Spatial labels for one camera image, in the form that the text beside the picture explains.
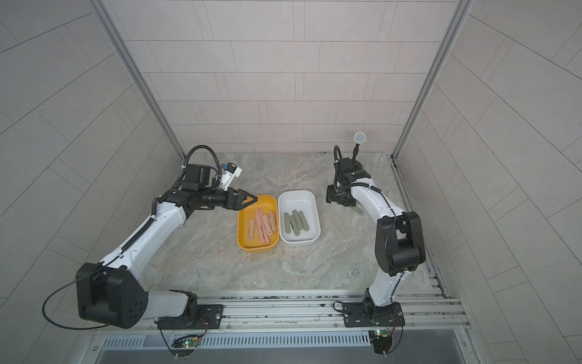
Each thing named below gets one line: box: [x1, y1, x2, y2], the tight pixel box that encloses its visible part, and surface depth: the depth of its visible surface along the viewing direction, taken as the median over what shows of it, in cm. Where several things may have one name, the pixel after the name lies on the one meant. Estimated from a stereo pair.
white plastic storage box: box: [277, 189, 321, 246], surface depth 95 cm
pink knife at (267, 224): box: [262, 214, 273, 236], surface depth 93 cm
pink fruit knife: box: [248, 218, 255, 242], surface depth 93 cm
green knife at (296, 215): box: [291, 209, 304, 230], surface depth 95 cm
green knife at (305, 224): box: [298, 210, 310, 232], surface depth 95 cm
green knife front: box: [283, 211, 292, 234], surface depth 95 cm
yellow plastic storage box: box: [236, 194, 280, 253], surface depth 92 cm
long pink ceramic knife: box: [255, 208, 266, 244], surface depth 93 cm
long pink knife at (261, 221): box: [258, 208, 270, 244], surface depth 93 cm
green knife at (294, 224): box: [288, 214, 301, 237], surface depth 93 cm
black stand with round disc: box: [352, 131, 367, 171], surface depth 93 cm
